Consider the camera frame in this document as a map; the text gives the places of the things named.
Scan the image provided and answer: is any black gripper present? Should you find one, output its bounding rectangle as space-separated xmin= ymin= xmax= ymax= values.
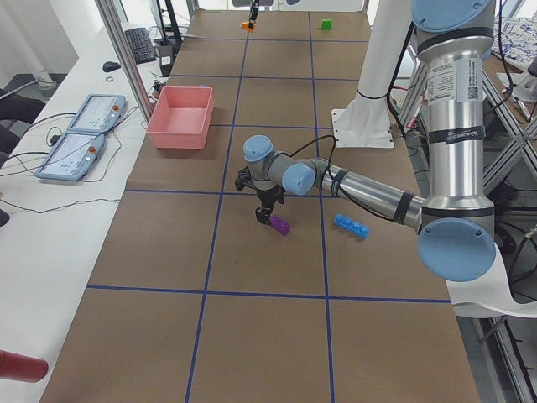
xmin=255 ymin=186 xmax=285 ymax=224

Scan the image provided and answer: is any orange block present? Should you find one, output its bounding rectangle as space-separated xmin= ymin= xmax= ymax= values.
xmin=241 ymin=21 xmax=256 ymax=33

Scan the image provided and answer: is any purple block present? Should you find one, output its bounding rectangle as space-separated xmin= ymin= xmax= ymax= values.
xmin=269 ymin=215 xmax=290 ymax=236

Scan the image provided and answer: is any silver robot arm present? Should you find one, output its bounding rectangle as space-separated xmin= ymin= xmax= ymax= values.
xmin=235 ymin=1 xmax=500 ymax=282

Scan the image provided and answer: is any pink plastic box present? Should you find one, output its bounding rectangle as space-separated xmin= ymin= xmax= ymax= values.
xmin=147 ymin=86 xmax=214 ymax=150

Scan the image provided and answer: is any green block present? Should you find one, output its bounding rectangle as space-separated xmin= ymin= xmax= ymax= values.
xmin=321 ymin=18 xmax=332 ymax=30

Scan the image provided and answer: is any long blue block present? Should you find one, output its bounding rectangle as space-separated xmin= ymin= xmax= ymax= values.
xmin=333 ymin=214 xmax=370 ymax=239

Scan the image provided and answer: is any black keyboard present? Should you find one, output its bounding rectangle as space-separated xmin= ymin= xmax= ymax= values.
xmin=124 ymin=27 xmax=156 ymax=65

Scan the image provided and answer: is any black computer mouse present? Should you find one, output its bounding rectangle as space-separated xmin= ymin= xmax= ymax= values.
xmin=102 ymin=61 xmax=121 ymax=72

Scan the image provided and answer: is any upper blue teach pendant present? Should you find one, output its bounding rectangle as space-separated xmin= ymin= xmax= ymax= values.
xmin=69 ymin=94 xmax=127 ymax=133

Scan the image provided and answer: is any blue teach pendant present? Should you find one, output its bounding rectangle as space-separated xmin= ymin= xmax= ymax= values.
xmin=35 ymin=131 xmax=105 ymax=181
xmin=69 ymin=94 xmax=127 ymax=133

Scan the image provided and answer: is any lower blue teach pendant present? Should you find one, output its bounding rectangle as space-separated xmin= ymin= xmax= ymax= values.
xmin=35 ymin=131 xmax=105 ymax=181

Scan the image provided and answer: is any white chair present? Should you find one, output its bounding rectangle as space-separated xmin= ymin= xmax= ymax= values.
xmin=446 ymin=246 xmax=537 ymax=319

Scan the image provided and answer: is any red cylinder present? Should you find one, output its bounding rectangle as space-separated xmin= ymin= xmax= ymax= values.
xmin=0 ymin=350 xmax=49 ymax=383

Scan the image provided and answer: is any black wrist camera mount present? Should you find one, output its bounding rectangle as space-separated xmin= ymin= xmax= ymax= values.
xmin=234 ymin=166 xmax=256 ymax=191

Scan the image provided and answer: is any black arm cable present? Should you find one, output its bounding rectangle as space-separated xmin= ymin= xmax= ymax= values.
xmin=289 ymin=134 xmax=404 ymax=222

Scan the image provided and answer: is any white camera post with base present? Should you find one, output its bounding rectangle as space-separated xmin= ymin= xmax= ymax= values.
xmin=331 ymin=0 xmax=412 ymax=149

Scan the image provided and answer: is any aluminium frame post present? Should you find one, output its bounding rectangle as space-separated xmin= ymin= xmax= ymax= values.
xmin=95 ymin=0 xmax=154 ymax=123

